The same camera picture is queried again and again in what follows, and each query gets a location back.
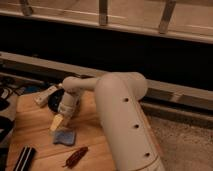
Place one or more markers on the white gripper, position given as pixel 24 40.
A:
pixel 67 107

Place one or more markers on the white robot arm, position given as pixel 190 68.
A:
pixel 117 96

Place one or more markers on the dark ceramic bowl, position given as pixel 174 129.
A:
pixel 55 99

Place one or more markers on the red brown pepper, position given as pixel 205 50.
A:
pixel 76 157

